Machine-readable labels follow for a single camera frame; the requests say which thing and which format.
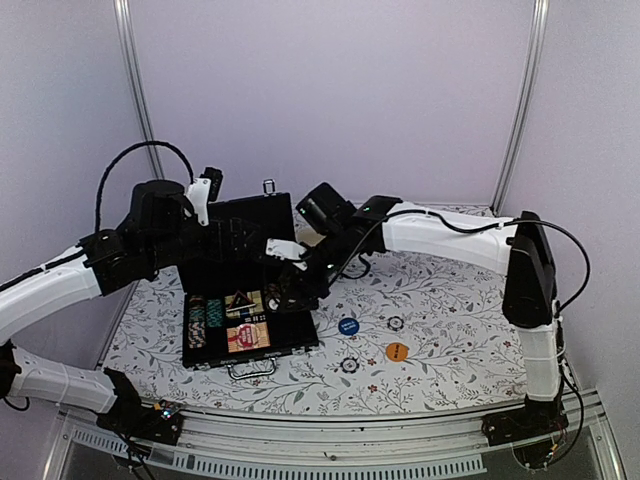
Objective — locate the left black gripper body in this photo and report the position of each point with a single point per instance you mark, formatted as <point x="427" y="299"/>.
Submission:
<point x="172" y="249"/>

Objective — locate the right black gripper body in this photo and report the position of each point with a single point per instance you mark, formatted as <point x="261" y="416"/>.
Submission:
<point x="339" y="251"/>

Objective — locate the blue small blind button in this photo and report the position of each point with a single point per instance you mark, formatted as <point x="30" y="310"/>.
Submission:
<point x="348" y="326"/>

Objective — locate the blue ten poker chip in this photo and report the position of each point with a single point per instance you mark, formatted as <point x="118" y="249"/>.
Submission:
<point x="395" y="323"/>

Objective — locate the triangular all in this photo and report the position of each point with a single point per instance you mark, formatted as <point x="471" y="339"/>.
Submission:
<point x="238" y="301"/>

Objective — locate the blue playing card deck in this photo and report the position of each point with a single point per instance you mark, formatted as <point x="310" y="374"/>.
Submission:
<point x="256" y="296"/>

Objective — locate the orange big blind button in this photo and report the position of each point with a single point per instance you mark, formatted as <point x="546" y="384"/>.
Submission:
<point x="397" y="352"/>

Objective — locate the black poker chip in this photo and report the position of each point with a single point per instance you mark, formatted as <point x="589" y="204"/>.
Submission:
<point x="349" y="365"/>

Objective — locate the red playing card deck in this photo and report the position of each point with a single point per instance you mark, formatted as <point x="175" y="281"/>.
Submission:
<point x="264" y="338"/>

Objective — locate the clear round dealer disc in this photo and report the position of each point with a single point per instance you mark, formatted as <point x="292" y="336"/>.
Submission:
<point x="247" y="335"/>

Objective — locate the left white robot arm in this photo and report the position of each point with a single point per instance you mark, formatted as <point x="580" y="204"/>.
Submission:
<point x="64" y="281"/>

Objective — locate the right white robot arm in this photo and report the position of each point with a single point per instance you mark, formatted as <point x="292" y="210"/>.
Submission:
<point x="514" y="248"/>

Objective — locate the black poker set case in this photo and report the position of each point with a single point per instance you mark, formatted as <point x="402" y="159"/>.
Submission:
<point x="289" y="332"/>

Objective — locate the orange chip stack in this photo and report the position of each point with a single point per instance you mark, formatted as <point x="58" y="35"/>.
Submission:
<point x="196" y="322"/>

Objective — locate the green chip stack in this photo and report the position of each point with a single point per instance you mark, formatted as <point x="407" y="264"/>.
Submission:
<point x="214" y="313"/>

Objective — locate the black chip stack white top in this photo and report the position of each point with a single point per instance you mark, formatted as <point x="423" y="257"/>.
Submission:
<point x="272" y="297"/>

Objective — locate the floral table mat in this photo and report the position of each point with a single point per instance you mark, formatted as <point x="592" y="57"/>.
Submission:
<point x="462" y="351"/>

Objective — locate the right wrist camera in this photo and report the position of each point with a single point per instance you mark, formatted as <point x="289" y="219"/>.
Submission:
<point x="287" y="250"/>

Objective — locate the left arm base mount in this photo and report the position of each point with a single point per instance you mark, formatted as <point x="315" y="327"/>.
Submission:
<point x="128" y="416"/>

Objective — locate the front aluminium rail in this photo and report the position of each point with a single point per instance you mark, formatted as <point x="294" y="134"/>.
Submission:
<point x="217" y="444"/>

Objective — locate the left aluminium frame post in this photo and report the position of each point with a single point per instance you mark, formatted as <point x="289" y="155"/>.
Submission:
<point x="124" y="25"/>

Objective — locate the aluminium frame post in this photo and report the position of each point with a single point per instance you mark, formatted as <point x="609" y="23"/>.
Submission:
<point x="533" y="56"/>
<point x="124" y="25"/>

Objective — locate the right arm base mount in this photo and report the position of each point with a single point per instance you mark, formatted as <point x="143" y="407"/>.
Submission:
<point x="525" y="430"/>

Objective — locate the right aluminium frame post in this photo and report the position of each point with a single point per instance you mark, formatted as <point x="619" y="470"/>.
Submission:
<point x="533" y="56"/>

